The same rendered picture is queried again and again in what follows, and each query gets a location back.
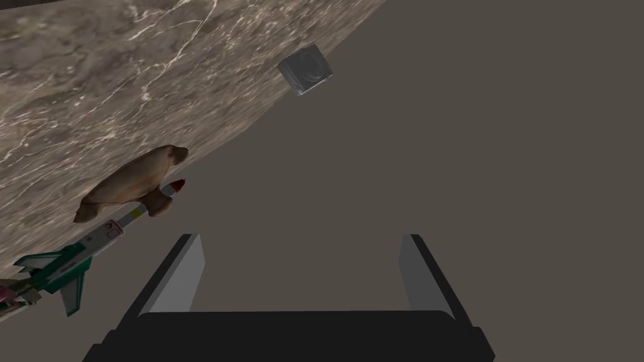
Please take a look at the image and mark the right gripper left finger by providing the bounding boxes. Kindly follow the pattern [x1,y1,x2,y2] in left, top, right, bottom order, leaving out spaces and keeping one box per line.
[122,233,206,319]

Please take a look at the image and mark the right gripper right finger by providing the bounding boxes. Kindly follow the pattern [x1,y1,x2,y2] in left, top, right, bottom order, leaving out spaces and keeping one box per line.
[399,233,471,322]

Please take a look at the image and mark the white green toy rocket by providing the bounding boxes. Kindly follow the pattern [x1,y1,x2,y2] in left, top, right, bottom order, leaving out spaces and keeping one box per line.
[13,178,187,317]

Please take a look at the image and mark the brown seal figure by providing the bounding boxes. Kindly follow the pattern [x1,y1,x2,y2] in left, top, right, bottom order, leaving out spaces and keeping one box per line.
[73,145,189,224]

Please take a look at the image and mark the pink green toy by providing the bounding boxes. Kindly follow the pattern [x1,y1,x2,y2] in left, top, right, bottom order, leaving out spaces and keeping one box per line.
[0,278,41,320]

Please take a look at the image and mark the grey cube box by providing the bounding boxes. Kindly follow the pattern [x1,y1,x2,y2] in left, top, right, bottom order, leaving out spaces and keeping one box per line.
[277,44,334,96]

